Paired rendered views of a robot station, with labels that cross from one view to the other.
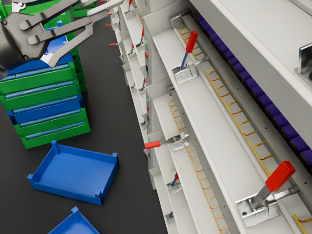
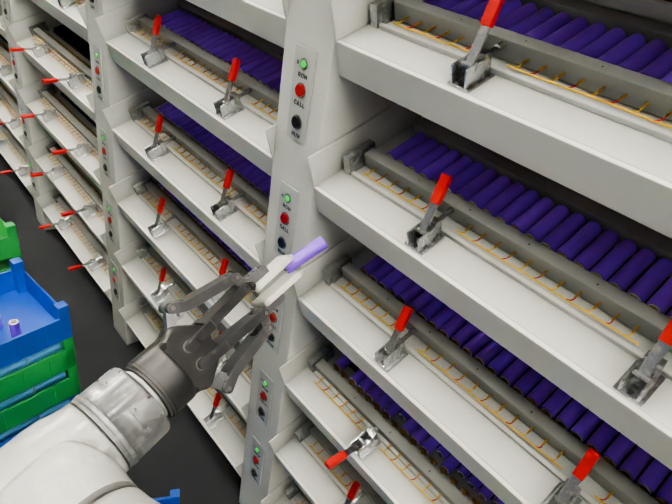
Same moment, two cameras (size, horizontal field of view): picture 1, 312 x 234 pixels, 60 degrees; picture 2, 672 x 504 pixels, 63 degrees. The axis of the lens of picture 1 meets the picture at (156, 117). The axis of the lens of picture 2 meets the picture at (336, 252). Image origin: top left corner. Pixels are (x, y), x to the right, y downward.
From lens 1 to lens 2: 0.42 m
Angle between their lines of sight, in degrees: 28
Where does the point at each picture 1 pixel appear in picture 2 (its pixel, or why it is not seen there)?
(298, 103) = (623, 411)
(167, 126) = (332, 423)
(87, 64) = not seen: hidden behind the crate
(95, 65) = not seen: hidden behind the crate
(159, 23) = (308, 279)
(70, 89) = (60, 389)
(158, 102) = (296, 386)
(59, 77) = (42, 372)
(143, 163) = (223, 491)
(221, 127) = (474, 420)
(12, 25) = (174, 348)
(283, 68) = (603, 385)
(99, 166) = not seen: outside the picture
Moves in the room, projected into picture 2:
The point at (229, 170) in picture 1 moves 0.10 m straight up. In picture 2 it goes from (510, 469) to (541, 412)
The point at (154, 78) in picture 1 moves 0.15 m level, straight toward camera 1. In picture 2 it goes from (291, 352) to (332, 420)
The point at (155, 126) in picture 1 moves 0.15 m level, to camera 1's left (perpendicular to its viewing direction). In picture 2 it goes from (281, 423) to (202, 447)
